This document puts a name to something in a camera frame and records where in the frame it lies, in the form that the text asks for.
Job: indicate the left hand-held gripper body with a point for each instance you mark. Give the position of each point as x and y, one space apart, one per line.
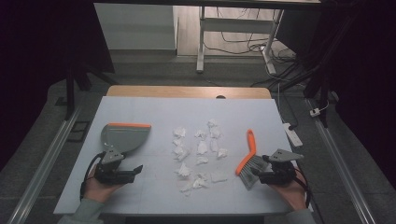
109 169

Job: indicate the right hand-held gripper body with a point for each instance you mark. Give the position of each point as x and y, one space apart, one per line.
280 169

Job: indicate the orange brush with grey bristles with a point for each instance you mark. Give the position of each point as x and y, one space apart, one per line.
250 146

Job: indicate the grey dustpan with orange edge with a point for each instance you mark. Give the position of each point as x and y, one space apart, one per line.
124 137

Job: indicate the pile of white paper scraps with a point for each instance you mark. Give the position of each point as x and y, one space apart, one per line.
202 147

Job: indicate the person's left hand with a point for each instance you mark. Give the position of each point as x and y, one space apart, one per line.
99 189

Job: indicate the person's right hand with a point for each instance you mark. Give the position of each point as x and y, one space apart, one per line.
291 194

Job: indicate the white power strip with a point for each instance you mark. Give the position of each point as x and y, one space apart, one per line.
292 134

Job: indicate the small white plug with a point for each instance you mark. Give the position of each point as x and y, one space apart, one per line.
315 112

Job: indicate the black stand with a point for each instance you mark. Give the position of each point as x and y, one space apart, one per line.
71 90
322 90

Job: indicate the wooden table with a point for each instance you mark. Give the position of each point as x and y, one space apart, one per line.
186 91

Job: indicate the white cabinet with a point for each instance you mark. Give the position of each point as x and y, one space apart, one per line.
134 28

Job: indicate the black floor bracket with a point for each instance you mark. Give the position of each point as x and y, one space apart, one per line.
78 131

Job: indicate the aluminium rail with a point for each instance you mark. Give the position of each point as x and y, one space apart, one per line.
339 158
46 155

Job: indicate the white metal desk frame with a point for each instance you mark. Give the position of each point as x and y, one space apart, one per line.
236 25

